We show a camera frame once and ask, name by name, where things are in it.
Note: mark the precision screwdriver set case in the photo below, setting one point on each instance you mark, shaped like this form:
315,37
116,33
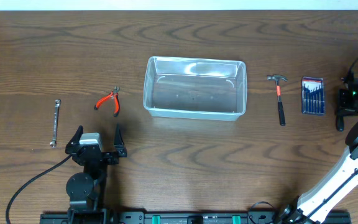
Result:
312,96

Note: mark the black yellow screwdriver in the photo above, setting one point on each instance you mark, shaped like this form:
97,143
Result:
340,123

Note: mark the black mounting rail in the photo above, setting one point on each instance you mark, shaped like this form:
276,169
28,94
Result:
159,218

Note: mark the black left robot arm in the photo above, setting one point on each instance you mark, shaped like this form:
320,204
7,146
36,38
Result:
86,189

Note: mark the clear plastic container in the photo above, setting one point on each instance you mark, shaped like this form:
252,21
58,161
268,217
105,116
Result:
195,88

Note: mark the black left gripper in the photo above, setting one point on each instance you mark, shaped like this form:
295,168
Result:
106,155

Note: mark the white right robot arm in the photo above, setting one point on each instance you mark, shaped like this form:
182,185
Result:
314,205

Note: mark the silver combination wrench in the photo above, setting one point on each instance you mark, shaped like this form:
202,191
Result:
53,142

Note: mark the claw hammer orange label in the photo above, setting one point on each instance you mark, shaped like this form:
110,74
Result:
276,78

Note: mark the red handled cutting pliers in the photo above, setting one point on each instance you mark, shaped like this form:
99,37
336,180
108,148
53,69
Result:
112,95

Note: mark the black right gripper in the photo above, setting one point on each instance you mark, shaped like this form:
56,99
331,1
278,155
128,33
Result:
345,106

